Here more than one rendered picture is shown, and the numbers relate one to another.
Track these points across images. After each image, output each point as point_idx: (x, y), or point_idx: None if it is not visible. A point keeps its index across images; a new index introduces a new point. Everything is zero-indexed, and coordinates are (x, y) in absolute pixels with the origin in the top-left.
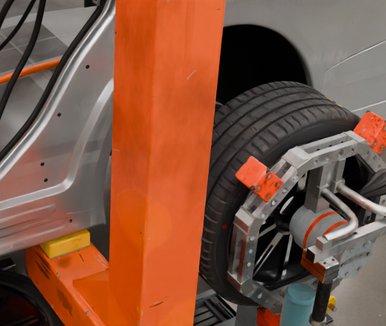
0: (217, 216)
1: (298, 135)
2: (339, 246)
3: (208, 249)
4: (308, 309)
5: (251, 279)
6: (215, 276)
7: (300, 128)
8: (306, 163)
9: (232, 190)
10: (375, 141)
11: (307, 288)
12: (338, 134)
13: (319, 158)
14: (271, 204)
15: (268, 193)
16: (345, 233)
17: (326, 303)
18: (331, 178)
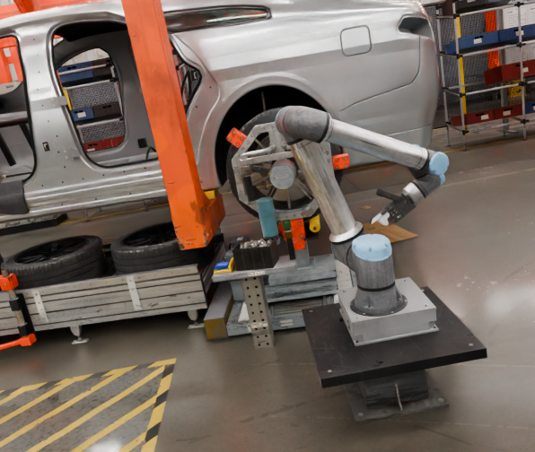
0: (227, 160)
1: (264, 120)
2: (251, 159)
3: (228, 179)
4: (263, 205)
5: (244, 194)
6: (237, 196)
7: (264, 116)
8: (256, 128)
9: (232, 147)
10: None
11: (268, 197)
12: None
13: (265, 126)
14: (241, 150)
15: (237, 143)
16: (254, 152)
17: (249, 189)
18: (280, 140)
